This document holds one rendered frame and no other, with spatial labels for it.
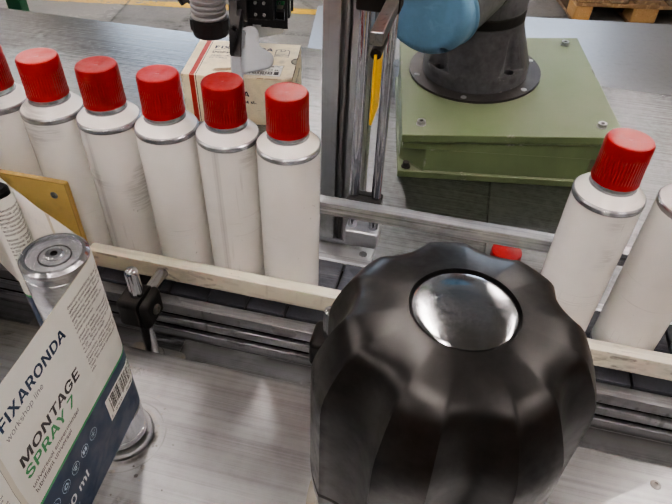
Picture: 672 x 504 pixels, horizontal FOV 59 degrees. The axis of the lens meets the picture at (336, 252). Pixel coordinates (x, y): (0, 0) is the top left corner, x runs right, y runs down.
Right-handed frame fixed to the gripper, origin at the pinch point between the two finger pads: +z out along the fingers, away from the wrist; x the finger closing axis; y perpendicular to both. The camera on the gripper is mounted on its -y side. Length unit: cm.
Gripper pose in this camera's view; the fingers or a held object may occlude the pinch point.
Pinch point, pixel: (244, 72)
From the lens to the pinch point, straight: 96.3
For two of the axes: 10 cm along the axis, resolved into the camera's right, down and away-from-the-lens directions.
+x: 0.6, -6.7, 7.4
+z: -0.5, 7.4, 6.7
